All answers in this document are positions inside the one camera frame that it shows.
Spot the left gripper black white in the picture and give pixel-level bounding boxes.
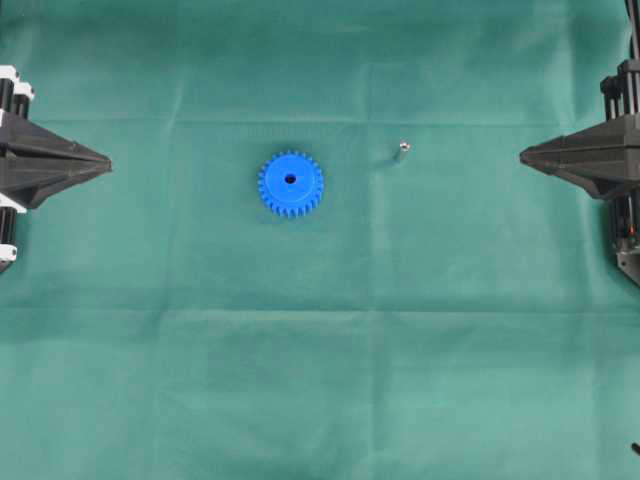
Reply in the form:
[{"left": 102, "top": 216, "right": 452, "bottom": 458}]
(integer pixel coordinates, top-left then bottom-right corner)
[{"left": 1, "top": 65, "right": 111, "bottom": 272}]

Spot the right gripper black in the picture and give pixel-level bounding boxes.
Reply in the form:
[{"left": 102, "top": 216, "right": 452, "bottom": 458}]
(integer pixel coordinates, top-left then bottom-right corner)
[{"left": 520, "top": 59, "right": 639, "bottom": 285}]

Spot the small metal shaft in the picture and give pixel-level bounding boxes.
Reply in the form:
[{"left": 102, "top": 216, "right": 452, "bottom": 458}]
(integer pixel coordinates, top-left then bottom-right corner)
[{"left": 393, "top": 141, "right": 411, "bottom": 165}]

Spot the blue plastic gear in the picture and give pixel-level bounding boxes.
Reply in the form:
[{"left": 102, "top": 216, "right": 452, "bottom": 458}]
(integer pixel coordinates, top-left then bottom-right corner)
[{"left": 257, "top": 150, "right": 324, "bottom": 218}]

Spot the green table cloth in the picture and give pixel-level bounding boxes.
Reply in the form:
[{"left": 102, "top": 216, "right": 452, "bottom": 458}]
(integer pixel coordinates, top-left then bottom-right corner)
[{"left": 1, "top": 1, "right": 639, "bottom": 479}]

